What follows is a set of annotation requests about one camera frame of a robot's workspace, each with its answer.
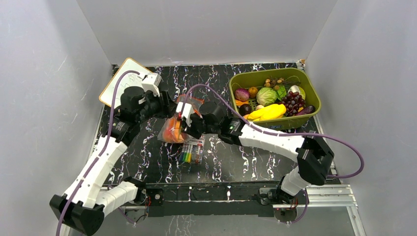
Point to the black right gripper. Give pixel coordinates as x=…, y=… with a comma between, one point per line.
x=193, y=126

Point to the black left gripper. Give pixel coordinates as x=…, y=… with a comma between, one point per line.
x=166, y=105

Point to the clear zip bag orange zipper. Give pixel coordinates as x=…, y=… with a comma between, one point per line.
x=196, y=103

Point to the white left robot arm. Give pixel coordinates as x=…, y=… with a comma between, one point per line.
x=83, y=206

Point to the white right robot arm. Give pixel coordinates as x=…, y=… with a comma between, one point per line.
x=310, y=152

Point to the dark toy plum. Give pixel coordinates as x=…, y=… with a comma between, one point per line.
x=245, y=109

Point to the pack of coloured markers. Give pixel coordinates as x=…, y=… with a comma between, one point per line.
x=192, y=151

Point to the red toy onion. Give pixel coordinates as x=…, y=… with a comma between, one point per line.
x=241, y=94

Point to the small orange toy fruit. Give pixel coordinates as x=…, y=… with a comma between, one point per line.
x=252, y=92

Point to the toy green cabbage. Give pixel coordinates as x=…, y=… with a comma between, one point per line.
x=266, y=96

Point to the yellow toy banana bunch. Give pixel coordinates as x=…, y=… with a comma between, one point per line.
x=273, y=111

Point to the purple toy grapes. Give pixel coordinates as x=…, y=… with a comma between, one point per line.
x=293, y=102

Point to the purple toy eggplant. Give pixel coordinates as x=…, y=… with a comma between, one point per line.
x=307, y=110

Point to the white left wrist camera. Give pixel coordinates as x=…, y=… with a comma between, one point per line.
x=150, y=82

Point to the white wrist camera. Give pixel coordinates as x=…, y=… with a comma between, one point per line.
x=150, y=82
x=184, y=112

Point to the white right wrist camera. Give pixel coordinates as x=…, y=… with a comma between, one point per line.
x=184, y=112

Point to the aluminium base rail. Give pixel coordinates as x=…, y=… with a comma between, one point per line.
x=211, y=195

